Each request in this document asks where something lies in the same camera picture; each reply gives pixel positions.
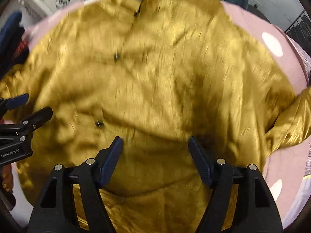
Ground mustard yellow satin jacket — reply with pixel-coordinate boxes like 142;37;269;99
0;0;311;233

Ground pink polka dot blanket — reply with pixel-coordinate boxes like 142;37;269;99
22;0;311;228

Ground red cloth item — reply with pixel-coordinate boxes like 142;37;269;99
12;40;30;64

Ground black wire rack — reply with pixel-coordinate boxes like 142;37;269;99
285;10;311;56

